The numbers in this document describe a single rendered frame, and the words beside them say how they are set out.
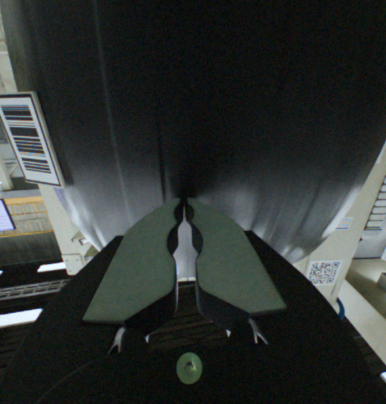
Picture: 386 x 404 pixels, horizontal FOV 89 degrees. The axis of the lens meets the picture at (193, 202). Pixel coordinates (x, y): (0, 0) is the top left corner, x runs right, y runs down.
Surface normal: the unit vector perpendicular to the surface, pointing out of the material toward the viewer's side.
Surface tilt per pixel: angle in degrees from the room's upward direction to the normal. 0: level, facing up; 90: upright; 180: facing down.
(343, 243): 90
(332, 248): 90
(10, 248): 90
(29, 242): 90
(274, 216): 75
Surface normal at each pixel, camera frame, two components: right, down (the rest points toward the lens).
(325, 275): 0.06, 0.40
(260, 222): 0.06, 0.62
